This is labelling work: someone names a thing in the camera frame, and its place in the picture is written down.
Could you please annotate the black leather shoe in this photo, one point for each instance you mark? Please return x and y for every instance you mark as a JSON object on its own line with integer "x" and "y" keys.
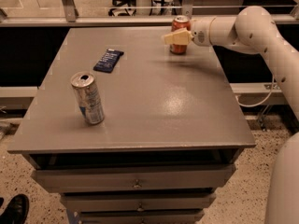
{"x": 16, "y": 211}

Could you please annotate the grey drawer cabinet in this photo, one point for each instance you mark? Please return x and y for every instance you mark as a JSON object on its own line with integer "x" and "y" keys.
{"x": 171, "y": 133}

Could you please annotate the dark blue snack packet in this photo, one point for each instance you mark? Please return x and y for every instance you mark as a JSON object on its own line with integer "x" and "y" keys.
{"x": 108, "y": 61}

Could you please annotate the black office chair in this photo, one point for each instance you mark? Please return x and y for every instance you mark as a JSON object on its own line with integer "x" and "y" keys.
{"x": 122, "y": 8}

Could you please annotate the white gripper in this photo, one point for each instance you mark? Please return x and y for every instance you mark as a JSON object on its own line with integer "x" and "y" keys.
{"x": 200, "y": 33}

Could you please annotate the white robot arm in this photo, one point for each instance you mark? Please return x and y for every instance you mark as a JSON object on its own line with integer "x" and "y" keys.
{"x": 253, "y": 31}

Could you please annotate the orange coke can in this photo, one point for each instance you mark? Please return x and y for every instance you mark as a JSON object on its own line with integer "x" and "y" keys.
{"x": 180, "y": 26}

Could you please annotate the silver blue energy drink can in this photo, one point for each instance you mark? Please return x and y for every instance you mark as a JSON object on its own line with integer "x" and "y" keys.
{"x": 88, "y": 97}

